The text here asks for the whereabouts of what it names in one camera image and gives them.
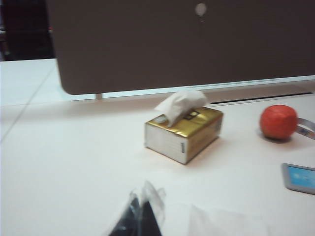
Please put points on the white paper tissue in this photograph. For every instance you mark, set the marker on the white paper tissue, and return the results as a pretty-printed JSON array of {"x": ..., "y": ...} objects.
[{"x": 182, "y": 103}]

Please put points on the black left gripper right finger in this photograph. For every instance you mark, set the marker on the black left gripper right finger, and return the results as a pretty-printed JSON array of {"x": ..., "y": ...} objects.
[{"x": 151, "y": 216}]

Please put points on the red-orange round fruit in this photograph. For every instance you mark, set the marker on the red-orange round fruit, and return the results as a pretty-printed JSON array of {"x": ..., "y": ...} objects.
[{"x": 278, "y": 123}]

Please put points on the brown desk partition panel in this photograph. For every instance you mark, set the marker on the brown desk partition panel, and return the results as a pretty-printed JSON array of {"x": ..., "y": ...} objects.
[{"x": 172, "y": 49}]

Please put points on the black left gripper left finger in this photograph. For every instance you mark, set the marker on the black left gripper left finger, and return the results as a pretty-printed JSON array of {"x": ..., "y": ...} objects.
[{"x": 128, "y": 221}]

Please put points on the white partition support leg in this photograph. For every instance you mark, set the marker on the white partition support leg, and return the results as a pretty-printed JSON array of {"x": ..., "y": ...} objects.
[{"x": 99, "y": 96}]

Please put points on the grey ID card holder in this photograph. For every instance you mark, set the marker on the grey ID card holder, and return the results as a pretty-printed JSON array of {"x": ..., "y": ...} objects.
[{"x": 300, "y": 180}]

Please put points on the gold tissue pack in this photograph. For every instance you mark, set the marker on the gold tissue pack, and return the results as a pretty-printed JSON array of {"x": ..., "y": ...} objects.
[{"x": 172, "y": 142}]

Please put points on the white round adhesive hook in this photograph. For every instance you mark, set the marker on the white round adhesive hook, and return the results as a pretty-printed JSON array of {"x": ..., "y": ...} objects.
[{"x": 200, "y": 9}]

